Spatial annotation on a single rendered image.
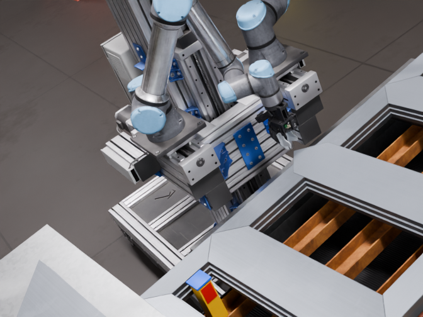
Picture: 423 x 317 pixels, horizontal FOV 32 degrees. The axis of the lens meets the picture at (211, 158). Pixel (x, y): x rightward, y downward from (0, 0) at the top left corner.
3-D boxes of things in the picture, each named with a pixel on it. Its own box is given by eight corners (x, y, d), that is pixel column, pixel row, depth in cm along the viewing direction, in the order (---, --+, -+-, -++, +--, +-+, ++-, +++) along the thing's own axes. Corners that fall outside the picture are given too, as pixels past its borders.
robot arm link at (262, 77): (244, 63, 245) (268, 55, 244) (255, 90, 251) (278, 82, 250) (247, 74, 238) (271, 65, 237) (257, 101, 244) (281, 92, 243)
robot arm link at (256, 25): (240, 48, 277) (227, 16, 269) (255, 29, 285) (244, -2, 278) (266, 46, 269) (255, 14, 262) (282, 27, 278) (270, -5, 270)
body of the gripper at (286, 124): (286, 139, 250) (275, 111, 244) (269, 133, 257) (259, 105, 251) (301, 126, 253) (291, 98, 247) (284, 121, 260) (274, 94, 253)
